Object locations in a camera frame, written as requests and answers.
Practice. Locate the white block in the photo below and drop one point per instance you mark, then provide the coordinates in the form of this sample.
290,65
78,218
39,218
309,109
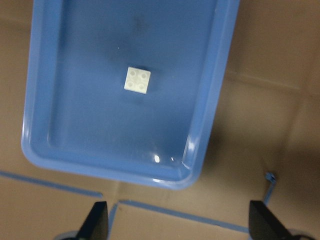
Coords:
137,80

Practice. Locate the blue plastic tray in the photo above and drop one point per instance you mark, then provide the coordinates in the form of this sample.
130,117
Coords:
78,118

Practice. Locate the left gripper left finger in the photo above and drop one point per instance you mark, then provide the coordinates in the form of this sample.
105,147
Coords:
96,224

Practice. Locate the brown paper table cover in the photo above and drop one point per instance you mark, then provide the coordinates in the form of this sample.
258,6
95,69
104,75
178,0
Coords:
267,120

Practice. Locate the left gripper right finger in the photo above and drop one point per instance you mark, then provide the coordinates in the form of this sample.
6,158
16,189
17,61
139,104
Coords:
263,225

